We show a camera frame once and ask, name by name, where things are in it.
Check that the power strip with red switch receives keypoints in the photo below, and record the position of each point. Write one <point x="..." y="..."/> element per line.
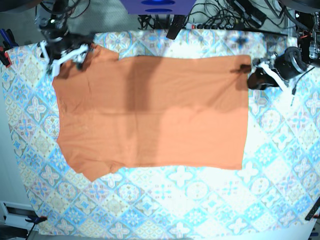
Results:
<point x="214" y="26"/>

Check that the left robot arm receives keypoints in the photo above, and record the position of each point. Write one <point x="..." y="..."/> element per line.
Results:
<point x="305" y="15"/>

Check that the blue clamp lower left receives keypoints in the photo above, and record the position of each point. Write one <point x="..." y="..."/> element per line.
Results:
<point x="35" y="220"/>

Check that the white floor rail box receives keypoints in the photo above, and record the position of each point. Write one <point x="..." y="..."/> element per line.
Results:
<point x="15" y="214"/>

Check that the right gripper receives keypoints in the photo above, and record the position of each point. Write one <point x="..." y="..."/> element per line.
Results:
<point x="63" y="48"/>

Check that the blue clamp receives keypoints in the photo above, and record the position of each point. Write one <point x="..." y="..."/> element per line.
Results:
<point x="35" y="220"/>
<point x="9" y="42"/>

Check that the blue clamp upper left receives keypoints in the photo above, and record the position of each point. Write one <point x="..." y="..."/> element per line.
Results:
<point x="9" y="42"/>

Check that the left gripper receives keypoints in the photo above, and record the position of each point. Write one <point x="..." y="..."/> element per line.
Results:
<point x="272" y="74"/>

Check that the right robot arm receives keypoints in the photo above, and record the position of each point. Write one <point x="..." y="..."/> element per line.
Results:
<point x="51" y="16"/>

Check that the orange T-shirt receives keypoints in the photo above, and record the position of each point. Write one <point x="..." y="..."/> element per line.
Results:
<point x="150" y="111"/>

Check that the patterned blue tablecloth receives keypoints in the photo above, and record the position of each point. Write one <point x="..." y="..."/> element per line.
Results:
<point x="276" y="188"/>

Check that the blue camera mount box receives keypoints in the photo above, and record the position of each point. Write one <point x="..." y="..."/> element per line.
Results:
<point x="160" y="7"/>

